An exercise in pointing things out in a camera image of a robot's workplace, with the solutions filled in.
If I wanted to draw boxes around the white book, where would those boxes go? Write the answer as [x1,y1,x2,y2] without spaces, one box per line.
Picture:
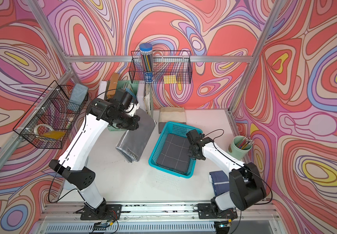
[97,81,109,99]

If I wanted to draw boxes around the blue lidded pencil tube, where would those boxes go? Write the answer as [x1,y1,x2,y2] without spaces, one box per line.
[139,43,154,83]

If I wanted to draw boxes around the black wire basket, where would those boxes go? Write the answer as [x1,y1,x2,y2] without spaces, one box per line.
[129,50,192,84]
[13,81,89,149]

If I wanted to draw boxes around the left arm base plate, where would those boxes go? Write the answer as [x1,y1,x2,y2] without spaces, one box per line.
[80,204,122,221]

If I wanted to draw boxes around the beige and grey folded pillowcase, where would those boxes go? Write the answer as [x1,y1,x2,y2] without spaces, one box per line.
[158,107,187,133]

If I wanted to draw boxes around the back black wire basket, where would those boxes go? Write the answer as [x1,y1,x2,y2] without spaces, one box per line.
[129,50,192,84]

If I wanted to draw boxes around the grey blue sponge block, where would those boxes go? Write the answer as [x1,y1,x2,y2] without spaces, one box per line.
[69,83,89,105]

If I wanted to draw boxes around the navy pillowcase with yellow stripe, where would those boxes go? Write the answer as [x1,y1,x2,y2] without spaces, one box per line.
[209,171,229,196]

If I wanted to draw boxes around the green file organizer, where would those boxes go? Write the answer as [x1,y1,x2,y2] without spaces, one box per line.
[102,82,152,129]

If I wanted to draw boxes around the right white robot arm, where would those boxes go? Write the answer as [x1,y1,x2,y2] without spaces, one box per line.
[186,130,267,212]

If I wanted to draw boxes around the brown folder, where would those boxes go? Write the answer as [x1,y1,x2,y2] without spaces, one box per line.
[106,73,119,98]

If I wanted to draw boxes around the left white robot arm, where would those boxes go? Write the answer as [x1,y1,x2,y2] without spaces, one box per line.
[49,89,140,210]

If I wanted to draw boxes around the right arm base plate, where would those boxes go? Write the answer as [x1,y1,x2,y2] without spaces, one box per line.
[195,203,238,220]

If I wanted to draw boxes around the white tape roll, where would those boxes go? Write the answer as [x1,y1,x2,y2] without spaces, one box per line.
[34,124,54,135]

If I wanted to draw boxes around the yellow card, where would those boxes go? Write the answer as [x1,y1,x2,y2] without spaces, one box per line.
[42,131,66,140]

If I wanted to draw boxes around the green pencil cup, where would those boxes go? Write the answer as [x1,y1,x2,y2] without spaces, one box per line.
[228,136,254,160]

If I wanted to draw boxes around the white binder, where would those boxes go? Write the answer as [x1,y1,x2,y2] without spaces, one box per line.
[136,83,147,112]

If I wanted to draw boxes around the yellow sticky notes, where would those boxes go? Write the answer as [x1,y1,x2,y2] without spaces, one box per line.
[163,75,177,84]

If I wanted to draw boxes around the left black wire basket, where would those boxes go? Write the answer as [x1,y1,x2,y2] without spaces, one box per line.
[13,81,89,149]

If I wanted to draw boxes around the grey pillowcase with label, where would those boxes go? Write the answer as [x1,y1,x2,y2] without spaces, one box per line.
[116,109,156,163]

